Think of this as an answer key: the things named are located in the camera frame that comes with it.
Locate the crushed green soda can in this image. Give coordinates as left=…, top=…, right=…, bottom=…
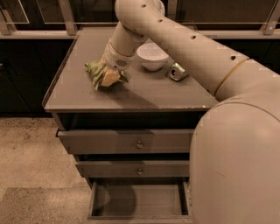
left=168, top=62, right=188, bottom=81

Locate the open bottom drawer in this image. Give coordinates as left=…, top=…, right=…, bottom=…
left=87, top=179, right=193, bottom=224

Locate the top drawer with knob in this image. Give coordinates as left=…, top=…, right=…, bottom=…
left=58, top=129, right=193, bottom=155

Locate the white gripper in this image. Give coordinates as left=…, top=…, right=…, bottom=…
left=100, top=39, right=136, bottom=87

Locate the green jalapeno chip bag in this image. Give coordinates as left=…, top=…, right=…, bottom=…
left=84, top=61, right=129, bottom=89

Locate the middle drawer with knob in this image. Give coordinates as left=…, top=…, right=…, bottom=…
left=76, top=160, right=189, bottom=178

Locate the white bowl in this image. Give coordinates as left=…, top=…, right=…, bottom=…
left=136, top=43, right=169, bottom=72

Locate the drawer with knob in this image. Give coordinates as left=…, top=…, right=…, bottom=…
left=76, top=160, right=189, bottom=178
left=58, top=129, right=193, bottom=155

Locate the dark grey drawer cabinet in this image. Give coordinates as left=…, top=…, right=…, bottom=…
left=41, top=25, right=220, bottom=224

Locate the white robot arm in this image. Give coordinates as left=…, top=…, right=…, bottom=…
left=105, top=0, right=280, bottom=224

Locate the metal window rail frame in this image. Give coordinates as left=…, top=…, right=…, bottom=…
left=0, top=0, right=280, bottom=39

